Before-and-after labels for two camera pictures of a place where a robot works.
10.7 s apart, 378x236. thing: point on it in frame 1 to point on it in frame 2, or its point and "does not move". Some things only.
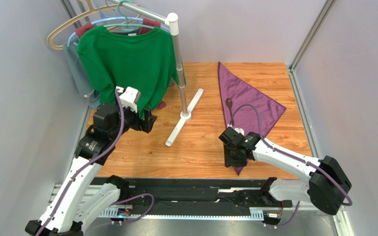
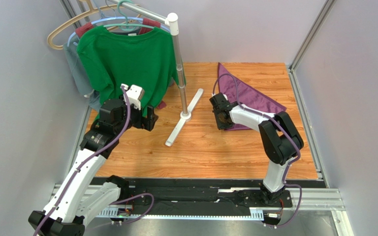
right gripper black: (230, 160) to (218, 106)
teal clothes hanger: (127, 27) does not move
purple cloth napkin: (245, 106) does not move
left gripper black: (144, 125) does not move
